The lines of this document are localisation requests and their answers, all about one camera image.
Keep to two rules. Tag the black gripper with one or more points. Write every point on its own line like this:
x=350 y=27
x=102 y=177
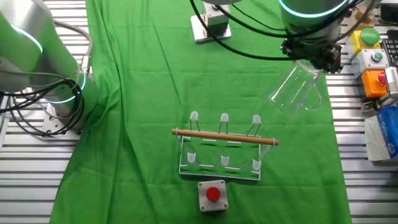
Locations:
x=301 y=49

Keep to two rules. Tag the clear glass cup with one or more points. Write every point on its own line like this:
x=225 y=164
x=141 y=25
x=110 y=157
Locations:
x=289 y=93

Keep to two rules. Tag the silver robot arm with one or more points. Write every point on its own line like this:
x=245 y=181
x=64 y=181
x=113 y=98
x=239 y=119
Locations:
x=31 y=46

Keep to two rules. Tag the yellow box green mushroom button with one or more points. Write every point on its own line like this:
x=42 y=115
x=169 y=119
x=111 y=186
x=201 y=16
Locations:
x=360 y=42

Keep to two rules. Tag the grey box green button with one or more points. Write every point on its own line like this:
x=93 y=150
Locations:
x=370 y=62

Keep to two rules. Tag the orange box red button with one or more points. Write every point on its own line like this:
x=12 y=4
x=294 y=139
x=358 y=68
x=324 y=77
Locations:
x=371 y=84

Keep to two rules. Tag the wooden blocks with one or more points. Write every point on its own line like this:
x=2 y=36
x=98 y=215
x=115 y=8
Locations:
x=360 y=15

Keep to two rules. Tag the silver metal clamp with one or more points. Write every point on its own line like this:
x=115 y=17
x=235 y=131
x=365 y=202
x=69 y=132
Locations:
x=370 y=105

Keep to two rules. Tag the black keyboard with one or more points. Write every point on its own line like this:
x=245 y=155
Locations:
x=391 y=49

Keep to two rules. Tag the black rectangular device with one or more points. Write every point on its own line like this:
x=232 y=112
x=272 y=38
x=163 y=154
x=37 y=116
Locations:
x=388 y=14

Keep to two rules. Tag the blue tissue pack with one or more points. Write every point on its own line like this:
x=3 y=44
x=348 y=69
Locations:
x=371 y=140
x=388 y=130

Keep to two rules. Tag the grey button box on plate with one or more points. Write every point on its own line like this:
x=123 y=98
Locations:
x=214 y=23

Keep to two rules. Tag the white box big red button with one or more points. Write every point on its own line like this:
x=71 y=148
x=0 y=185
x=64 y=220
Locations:
x=213 y=194

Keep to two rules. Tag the green cloth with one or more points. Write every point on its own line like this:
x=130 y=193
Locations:
x=140 y=93

